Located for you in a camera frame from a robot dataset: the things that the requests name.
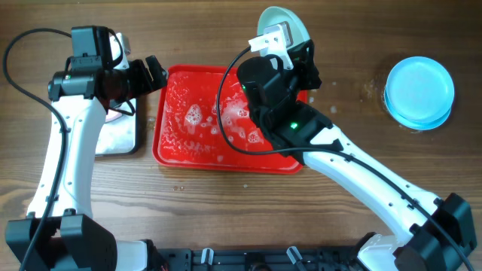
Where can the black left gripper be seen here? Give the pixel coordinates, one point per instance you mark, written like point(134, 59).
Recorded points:
point(142, 76)

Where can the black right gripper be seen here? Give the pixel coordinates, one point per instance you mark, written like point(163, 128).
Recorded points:
point(308, 70)

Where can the pink cleaning sponge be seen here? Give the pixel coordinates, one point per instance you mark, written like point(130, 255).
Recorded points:
point(112, 115)

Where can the light blue plate bottom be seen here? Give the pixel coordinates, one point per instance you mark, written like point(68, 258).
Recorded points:
point(295, 31)

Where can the light blue plate top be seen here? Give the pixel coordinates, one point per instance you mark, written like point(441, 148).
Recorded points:
point(419, 93)

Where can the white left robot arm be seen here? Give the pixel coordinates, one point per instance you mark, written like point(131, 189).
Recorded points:
point(59, 232)

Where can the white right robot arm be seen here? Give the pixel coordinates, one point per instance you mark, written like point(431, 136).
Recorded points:
point(427, 232)

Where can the black metal water tray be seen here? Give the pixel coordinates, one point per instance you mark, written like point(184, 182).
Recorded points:
point(120, 136)

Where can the red plastic tray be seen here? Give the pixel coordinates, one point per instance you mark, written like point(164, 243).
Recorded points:
point(203, 123)

